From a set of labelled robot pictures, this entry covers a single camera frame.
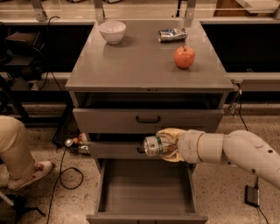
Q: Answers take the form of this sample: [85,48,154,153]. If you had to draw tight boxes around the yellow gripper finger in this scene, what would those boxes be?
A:
[160,150,185,163]
[156,128,185,144]

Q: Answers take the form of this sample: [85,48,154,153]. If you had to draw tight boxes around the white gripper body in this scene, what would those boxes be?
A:
[178,129,224,164]

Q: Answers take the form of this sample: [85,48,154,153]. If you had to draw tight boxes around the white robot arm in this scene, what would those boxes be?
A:
[156,128,280,189]

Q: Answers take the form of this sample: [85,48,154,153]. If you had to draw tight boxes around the grey middle drawer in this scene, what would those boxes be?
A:
[86,133,208,160]

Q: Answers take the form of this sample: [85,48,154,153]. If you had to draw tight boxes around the grey drawer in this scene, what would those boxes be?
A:
[86,133,208,160]
[73,97,223,134]
[87,159,207,224]

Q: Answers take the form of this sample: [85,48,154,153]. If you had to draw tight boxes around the grey bottom drawer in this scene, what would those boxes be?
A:
[87,159,207,224]

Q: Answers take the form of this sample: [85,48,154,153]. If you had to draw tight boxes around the grey drawer cabinet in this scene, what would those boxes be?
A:
[64,18,236,173]

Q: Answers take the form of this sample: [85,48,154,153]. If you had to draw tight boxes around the grey top drawer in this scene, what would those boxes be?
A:
[73,97,223,134]

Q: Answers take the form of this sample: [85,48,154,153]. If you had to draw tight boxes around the crushed silver can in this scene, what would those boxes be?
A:
[158,28,188,42]

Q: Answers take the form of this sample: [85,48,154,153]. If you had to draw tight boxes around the black power adapter box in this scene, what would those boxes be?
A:
[245,185,260,207]

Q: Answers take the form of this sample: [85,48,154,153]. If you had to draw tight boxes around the red apple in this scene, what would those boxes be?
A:
[173,45,195,69]

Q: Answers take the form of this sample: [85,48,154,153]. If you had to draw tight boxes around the items pile on floor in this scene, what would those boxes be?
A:
[64,134,89,155]

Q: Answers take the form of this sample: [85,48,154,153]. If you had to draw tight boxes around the white bowl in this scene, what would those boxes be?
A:
[98,21,126,44]

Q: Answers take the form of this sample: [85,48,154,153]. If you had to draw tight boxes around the white red sneaker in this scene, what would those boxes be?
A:
[8,160,54,192]

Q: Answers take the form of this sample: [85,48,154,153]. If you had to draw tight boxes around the person's leg beige trousers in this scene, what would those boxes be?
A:
[0,115,35,176]

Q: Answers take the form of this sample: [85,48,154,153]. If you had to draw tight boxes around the black equipment on left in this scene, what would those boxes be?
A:
[0,24,47,89]

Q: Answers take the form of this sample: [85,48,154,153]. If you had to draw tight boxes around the black cable right floor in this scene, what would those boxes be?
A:
[238,90,270,224]

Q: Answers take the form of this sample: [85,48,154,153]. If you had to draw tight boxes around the black cable floor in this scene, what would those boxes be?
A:
[238,90,270,224]
[45,147,85,224]

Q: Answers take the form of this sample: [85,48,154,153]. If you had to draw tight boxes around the black cable left floor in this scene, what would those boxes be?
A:
[45,147,85,224]

